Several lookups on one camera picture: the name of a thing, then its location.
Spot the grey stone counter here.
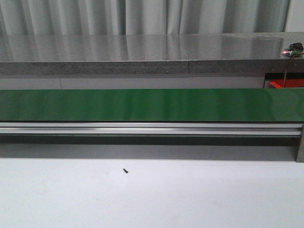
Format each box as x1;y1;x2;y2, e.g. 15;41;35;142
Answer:
0;32;304;75

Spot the green conveyor belt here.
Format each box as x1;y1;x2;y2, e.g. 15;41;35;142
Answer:
0;88;304;122

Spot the red plastic tray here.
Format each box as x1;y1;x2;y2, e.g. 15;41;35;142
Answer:
270;79;304;88

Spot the circuit board with red LED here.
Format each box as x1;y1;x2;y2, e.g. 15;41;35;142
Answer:
282;42;304;57

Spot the grey curtain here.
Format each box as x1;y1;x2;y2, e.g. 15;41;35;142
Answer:
0;0;290;35

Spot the aluminium conveyor frame rail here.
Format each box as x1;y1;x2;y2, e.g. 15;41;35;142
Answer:
0;122;304;162

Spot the red and black wire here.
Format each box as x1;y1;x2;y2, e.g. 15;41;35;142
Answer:
283;56;296;88

